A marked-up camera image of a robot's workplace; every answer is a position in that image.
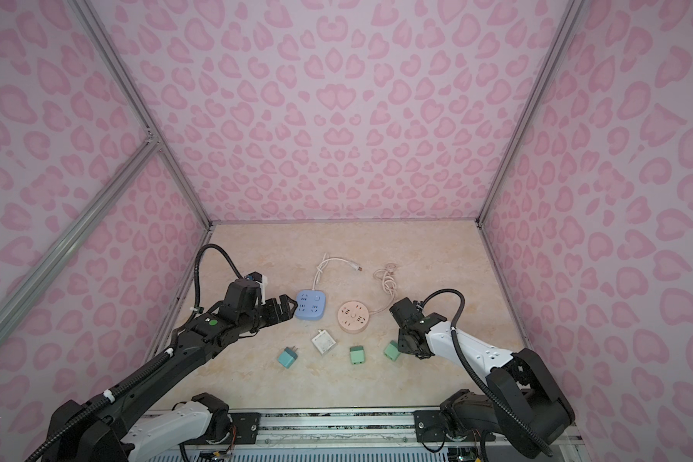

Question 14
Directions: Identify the aluminium frame profile left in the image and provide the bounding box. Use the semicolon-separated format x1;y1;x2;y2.
0;1;215;348

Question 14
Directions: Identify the pink round power strip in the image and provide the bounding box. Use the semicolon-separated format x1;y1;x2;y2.
337;300;371;334

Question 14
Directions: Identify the green plug adapter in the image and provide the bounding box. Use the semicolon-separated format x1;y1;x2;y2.
383;340;400;362
350;346;366;365

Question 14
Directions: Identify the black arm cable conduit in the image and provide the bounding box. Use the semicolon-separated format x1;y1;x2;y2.
25;243;246;462
418;288;556;457

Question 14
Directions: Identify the pink power strip cable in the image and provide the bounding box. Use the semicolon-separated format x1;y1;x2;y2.
370;263;400;317

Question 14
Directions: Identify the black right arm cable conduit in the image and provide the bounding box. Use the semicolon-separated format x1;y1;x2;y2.
418;288;556;457

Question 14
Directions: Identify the green plug adapter middle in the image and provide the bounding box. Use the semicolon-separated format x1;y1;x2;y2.
350;346;366;365

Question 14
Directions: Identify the teal plug adapter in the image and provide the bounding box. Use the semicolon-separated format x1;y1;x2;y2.
277;346;298;369

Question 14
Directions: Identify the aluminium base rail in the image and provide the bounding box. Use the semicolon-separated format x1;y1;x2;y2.
109;403;590;462

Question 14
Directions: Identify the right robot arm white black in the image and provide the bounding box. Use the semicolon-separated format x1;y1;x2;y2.
389;289;576;459

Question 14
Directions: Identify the green plug adapter right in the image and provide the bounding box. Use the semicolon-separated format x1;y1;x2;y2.
383;340;400;362

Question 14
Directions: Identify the white power strip cable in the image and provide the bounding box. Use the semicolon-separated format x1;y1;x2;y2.
311;255;363;292

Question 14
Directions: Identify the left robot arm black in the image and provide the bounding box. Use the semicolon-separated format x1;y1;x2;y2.
27;278;298;461

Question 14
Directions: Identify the white square plug adapter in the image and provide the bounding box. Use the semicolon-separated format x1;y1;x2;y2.
311;329;337;355

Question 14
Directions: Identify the blue square power strip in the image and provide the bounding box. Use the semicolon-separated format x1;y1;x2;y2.
295;290;325;321

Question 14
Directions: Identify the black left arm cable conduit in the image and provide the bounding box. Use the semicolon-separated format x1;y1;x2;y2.
25;243;246;462

